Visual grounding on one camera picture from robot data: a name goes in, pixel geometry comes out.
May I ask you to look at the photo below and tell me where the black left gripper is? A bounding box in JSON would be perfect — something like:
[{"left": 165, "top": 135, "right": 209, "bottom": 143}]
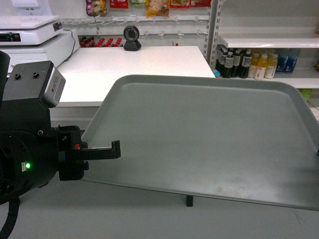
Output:
[{"left": 56, "top": 125, "right": 121, "bottom": 181}]

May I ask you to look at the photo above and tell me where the red snack bag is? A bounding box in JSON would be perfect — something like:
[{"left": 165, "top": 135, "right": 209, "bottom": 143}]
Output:
[{"left": 109, "top": 0, "right": 129, "bottom": 9}]

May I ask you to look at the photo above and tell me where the white peg hook rack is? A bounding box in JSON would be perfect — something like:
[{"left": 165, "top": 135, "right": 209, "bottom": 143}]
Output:
[{"left": 61, "top": 15, "right": 209, "bottom": 38}]

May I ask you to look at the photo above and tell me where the black round barcode scanner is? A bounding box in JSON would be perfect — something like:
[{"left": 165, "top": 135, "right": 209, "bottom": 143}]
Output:
[{"left": 123, "top": 25, "right": 142, "bottom": 51}]

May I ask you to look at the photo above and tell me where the purple snack bag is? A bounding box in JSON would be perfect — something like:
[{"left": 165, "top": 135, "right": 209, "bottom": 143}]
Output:
[{"left": 86, "top": 0, "right": 108, "bottom": 17}]

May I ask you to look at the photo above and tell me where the yellow snack bag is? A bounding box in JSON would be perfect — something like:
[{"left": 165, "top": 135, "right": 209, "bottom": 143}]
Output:
[{"left": 144, "top": 0, "right": 170, "bottom": 18}]

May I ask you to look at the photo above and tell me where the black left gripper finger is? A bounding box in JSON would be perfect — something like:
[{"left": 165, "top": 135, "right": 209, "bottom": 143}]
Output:
[{"left": 185, "top": 195, "right": 193, "bottom": 207}]

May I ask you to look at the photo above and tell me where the black register power cable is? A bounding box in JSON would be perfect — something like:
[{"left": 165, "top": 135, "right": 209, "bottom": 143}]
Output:
[{"left": 56, "top": 28, "right": 76, "bottom": 68}]

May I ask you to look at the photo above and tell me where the grey rectangular serving tray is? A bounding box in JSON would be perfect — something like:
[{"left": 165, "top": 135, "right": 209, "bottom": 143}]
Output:
[{"left": 83, "top": 75, "right": 319, "bottom": 211}]

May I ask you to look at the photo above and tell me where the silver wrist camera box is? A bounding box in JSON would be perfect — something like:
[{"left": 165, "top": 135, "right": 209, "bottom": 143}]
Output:
[{"left": 43, "top": 66, "right": 66, "bottom": 108}]

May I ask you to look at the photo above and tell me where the white checkout counter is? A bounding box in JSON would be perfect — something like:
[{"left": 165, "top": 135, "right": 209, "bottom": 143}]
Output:
[{"left": 50, "top": 46, "right": 214, "bottom": 130}]

